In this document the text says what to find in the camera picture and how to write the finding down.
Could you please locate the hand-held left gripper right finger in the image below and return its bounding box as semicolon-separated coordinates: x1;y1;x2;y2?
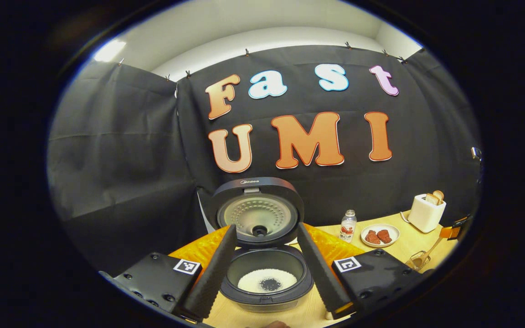
296;222;432;320

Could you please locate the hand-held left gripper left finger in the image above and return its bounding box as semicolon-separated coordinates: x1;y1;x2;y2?
100;223;238;325

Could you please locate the wooden spoon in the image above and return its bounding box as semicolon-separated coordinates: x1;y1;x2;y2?
414;235;446;268

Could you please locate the white rice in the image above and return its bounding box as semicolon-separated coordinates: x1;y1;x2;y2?
237;268;298;293

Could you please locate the white toaster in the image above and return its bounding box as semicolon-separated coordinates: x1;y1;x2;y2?
408;194;447;234

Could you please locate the clear plastic drink bottle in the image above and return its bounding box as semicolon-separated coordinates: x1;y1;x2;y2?
339;210;358;243

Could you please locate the white round plate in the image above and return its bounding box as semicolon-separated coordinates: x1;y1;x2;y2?
361;224;401;248

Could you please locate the ceiling strip light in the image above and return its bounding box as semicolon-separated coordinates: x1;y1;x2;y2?
93;40;127;63

